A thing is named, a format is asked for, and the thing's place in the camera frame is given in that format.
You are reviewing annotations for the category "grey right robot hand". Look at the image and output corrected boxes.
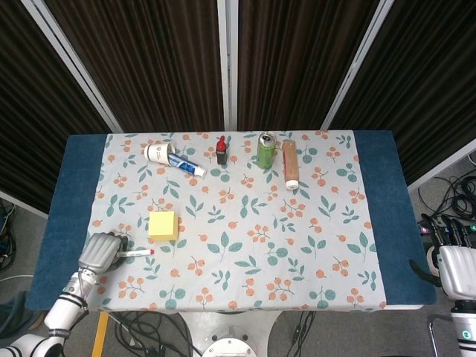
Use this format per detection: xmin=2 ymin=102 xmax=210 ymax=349
xmin=408 ymin=213 xmax=476 ymax=302

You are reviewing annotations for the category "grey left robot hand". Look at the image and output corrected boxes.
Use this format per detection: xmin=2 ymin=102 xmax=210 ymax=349
xmin=77 ymin=231 xmax=130 ymax=274

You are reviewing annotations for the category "red-capped white marker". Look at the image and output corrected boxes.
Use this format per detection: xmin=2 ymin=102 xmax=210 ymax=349
xmin=117 ymin=249 xmax=155 ymax=258

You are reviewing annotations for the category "yellow cube block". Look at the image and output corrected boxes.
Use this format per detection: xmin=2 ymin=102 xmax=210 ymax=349
xmin=148 ymin=210 xmax=180 ymax=242

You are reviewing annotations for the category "grey round robot base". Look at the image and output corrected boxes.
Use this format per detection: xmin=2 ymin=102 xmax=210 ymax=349
xmin=202 ymin=323 xmax=261 ymax=357

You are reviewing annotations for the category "floral fruit print tablecloth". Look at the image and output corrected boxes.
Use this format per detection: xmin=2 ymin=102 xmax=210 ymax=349
xmin=90 ymin=130 xmax=388 ymax=312

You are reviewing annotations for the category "small black red-capped bottle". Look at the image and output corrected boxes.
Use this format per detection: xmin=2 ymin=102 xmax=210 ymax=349
xmin=216 ymin=135 xmax=228 ymax=165

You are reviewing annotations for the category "brown drink bottle white cap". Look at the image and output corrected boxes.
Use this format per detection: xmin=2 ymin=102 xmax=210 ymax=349
xmin=281 ymin=139 xmax=300 ymax=191

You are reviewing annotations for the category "blue table mat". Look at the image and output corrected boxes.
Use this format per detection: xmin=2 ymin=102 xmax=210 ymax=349
xmin=25 ymin=129 xmax=438 ymax=312

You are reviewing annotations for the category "white paper cup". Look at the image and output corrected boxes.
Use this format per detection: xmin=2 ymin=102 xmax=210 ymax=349
xmin=144 ymin=141 xmax=176 ymax=165

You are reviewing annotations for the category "blue white toothpaste tube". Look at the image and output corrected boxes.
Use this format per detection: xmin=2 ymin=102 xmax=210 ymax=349
xmin=169 ymin=152 xmax=208 ymax=179

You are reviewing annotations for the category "dark ribbed partition panel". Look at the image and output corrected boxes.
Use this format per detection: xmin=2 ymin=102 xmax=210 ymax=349
xmin=0 ymin=0 xmax=112 ymax=216
xmin=237 ymin=0 xmax=380 ymax=131
xmin=44 ymin=0 xmax=226 ymax=133
xmin=330 ymin=0 xmax=476 ymax=187

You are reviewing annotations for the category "green drink can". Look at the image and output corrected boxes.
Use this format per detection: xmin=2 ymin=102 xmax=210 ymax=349
xmin=257 ymin=132 xmax=277 ymax=170

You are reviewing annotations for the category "black floor cable bundle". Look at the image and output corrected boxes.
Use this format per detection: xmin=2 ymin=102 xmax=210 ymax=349
xmin=109 ymin=310 xmax=204 ymax=357
xmin=418 ymin=173 xmax=476 ymax=226
xmin=0 ymin=199 xmax=22 ymax=271

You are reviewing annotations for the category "white partition frame post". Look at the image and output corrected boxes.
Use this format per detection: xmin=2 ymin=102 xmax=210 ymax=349
xmin=217 ymin=0 xmax=239 ymax=131
xmin=20 ymin=0 xmax=123 ymax=134
xmin=320 ymin=0 xmax=395 ymax=131

